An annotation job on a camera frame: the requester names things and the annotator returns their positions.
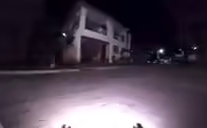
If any grey paved road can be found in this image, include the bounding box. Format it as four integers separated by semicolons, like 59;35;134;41
0;64;207;128

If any white two-storey building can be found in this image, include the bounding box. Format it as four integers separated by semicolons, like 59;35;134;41
59;1;134;65

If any street light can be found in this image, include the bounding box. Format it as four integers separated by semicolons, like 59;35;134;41
60;31;68;38
158;48;166;55

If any robot's own part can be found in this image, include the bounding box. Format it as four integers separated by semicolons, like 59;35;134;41
132;122;145;128
61;123;72;128

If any pale kerb strip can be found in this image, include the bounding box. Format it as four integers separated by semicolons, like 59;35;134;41
0;67;83;75

